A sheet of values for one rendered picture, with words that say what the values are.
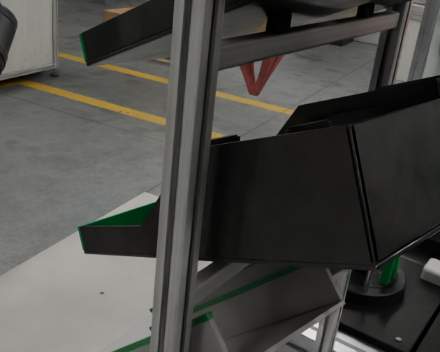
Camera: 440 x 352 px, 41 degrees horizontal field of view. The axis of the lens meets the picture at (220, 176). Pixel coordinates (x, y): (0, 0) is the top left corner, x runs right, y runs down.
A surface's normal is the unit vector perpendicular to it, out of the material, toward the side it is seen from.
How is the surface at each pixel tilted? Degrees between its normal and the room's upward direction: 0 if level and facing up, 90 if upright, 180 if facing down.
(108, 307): 0
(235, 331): 90
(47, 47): 91
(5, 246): 0
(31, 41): 90
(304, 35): 90
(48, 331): 0
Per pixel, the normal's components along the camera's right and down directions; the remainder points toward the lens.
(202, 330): -0.70, 0.22
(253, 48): 0.82, 0.31
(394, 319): 0.11, -0.91
